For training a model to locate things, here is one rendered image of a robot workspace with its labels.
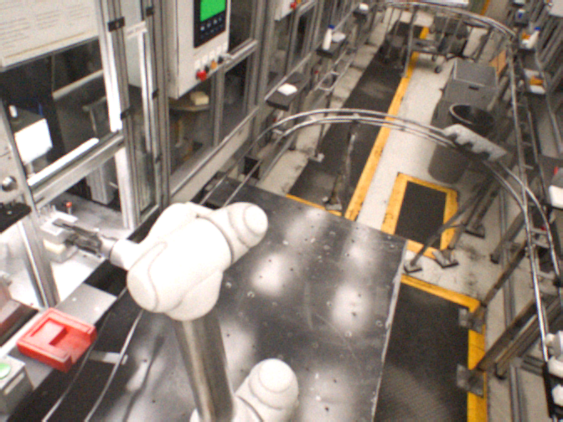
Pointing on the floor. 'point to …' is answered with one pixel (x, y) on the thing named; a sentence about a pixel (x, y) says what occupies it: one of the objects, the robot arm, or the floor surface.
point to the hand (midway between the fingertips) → (64, 229)
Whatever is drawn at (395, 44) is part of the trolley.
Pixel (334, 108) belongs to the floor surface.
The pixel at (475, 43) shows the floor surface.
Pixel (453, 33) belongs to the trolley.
